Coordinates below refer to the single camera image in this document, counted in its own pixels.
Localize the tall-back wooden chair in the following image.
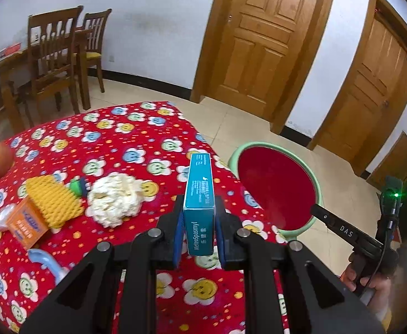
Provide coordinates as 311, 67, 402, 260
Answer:
27, 6, 86, 114

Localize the wooden chair with yellow cushion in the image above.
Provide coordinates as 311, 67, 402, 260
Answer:
73, 9, 112, 93

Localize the small orange box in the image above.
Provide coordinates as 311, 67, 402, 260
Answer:
7, 197, 49, 250

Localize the yellow waffle sponge cloth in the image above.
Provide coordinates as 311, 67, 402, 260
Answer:
26, 175, 85, 229

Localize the red basin with green rim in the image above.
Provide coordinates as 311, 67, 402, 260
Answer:
228, 141, 324, 240

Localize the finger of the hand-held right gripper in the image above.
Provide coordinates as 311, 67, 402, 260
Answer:
311, 203, 338, 228

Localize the green and blue toy figure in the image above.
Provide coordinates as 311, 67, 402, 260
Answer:
70, 177, 91, 196

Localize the red smiley flower tablecloth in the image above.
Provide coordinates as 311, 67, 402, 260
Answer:
0, 101, 291, 334

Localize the panelled wooden door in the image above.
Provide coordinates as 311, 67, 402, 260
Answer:
190, 0, 338, 135

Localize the wooden dining table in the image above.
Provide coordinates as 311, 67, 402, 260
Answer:
0, 30, 93, 140

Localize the person's right hand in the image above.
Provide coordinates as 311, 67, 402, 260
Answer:
340, 264, 404, 321

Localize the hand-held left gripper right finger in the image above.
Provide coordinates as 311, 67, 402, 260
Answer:
213, 197, 386, 334

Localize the low wooden cabinet door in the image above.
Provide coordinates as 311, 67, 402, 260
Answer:
367, 130, 407, 190

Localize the cream tissue ball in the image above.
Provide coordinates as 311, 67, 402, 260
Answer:
86, 173, 145, 228

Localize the light blue plastic tube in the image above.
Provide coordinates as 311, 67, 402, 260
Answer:
28, 249, 67, 282

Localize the blue and white medicine box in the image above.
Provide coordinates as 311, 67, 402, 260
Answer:
183, 152, 216, 255

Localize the clear plastic wrapper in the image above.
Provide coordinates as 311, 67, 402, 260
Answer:
0, 203, 16, 232

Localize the plain-framed wooden door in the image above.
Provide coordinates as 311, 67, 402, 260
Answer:
308, 0, 407, 178

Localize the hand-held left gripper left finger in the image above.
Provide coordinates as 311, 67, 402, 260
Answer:
18, 195, 187, 334

